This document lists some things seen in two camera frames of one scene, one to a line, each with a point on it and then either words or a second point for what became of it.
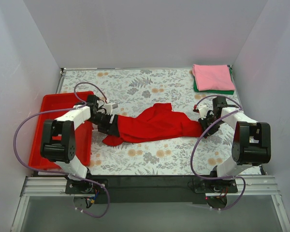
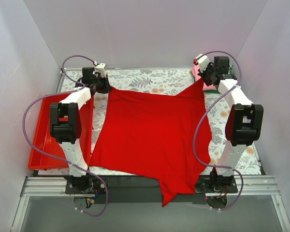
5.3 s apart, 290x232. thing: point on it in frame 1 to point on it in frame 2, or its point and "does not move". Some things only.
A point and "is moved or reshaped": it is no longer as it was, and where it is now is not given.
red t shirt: (156, 121) is moved or reshaped
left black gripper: (112, 126) to (104, 84)
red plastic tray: (83, 132) does not move
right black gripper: (208, 125) to (206, 75)
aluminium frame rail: (265, 186) does not move
